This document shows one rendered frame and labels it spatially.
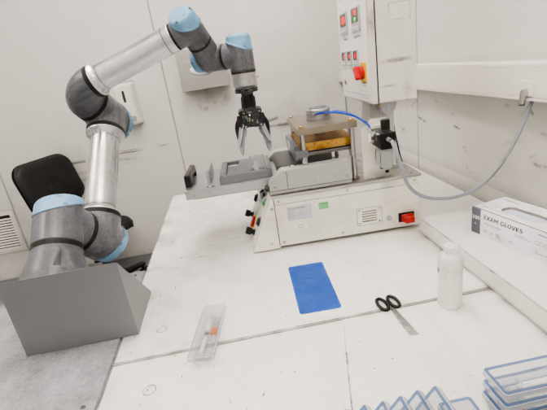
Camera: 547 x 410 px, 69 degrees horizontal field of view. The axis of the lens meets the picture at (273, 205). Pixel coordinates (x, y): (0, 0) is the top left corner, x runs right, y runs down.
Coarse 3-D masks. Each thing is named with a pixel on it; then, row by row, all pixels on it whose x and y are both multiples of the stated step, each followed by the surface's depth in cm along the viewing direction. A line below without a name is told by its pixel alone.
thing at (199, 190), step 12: (192, 180) 133; (204, 180) 131; (216, 180) 129; (252, 180) 123; (264, 180) 123; (192, 192) 122; (204, 192) 122; (216, 192) 123; (228, 192) 123; (240, 192) 125
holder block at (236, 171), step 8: (240, 160) 139; (248, 160) 138; (224, 168) 132; (232, 168) 136; (240, 168) 128; (248, 168) 127; (224, 176) 123; (232, 176) 122; (240, 176) 123; (248, 176) 123; (256, 176) 123; (264, 176) 123; (272, 176) 123
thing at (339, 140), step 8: (296, 136) 133; (304, 136) 131; (312, 136) 129; (320, 136) 128; (328, 136) 126; (336, 136) 124; (344, 136) 122; (312, 144) 121; (320, 144) 121; (328, 144) 121; (336, 144) 121; (344, 144) 121; (312, 152) 122; (320, 152) 122; (328, 152) 122
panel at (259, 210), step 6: (258, 198) 144; (258, 204) 140; (252, 210) 152; (258, 210) 136; (264, 210) 123; (258, 216) 132; (252, 228) 137; (258, 228) 125; (252, 234) 134; (252, 240) 131; (252, 246) 126
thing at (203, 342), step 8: (216, 304) 96; (224, 304) 96; (208, 312) 94; (216, 312) 93; (200, 320) 91; (208, 320) 91; (216, 320) 90; (200, 328) 88; (208, 328) 88; (216, 328) 88; (200, 336) 86; (208, 336) 85; (216, 336) 85; (192, 344) 84; (200, 344) 83; (208, 344) 83; (192, 352) 81; (200, 352) 81; (208, 352) 80
